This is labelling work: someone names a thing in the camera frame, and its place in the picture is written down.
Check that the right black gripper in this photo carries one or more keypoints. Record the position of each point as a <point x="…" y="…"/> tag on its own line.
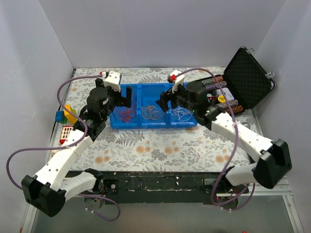
<point x="173" y="99"/>

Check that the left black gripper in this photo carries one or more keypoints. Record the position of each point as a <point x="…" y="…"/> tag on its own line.
<point x="119" y="97"/>

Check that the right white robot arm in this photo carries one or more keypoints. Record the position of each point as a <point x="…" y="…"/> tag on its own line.
<point x="271" y="158"/>

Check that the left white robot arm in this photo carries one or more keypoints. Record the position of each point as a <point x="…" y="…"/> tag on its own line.
<point x="70" y="145"/>

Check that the right blue bin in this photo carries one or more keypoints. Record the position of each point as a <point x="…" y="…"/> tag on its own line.
<point x="179" y="118"/>

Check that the blue bin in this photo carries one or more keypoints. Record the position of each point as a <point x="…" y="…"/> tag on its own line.
<point x="152" y="116"/>
<point x="179" y="118"/>
<point x="124" y="118"/>

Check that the middle blue bin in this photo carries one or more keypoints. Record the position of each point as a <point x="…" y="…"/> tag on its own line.
<point x="152" y="116"/>

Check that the left blue bin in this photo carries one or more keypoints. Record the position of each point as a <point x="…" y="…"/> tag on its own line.
<point x="124" y="118"/>

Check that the yellow dealer chip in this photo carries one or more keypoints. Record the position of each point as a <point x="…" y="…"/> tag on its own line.
<point x="221" y="99"/>

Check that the colourful block stack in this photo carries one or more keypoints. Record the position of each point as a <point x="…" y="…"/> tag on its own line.
<point x="64" y="117"/>

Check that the red white window block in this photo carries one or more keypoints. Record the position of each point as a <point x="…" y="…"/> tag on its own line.
<point x="65" y="133"/>

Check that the floral table mat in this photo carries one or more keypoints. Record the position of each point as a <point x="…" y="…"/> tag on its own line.
<point x="191" y="149"/>

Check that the black poker chip case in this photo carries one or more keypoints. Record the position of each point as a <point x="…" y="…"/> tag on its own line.
<point x="245" y="82"/>

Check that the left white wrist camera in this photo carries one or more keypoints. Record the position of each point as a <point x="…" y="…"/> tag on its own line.
<point x="112" y="79"/>

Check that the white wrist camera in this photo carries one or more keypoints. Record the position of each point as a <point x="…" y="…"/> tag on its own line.
<point x="112" y="79"/>
<point x="176" y="78"/>

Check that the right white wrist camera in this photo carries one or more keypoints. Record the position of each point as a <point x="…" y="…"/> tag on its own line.
<point x="176" y="78"/>

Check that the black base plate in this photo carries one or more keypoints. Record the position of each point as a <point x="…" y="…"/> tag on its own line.
<point x="166" y="187"/>

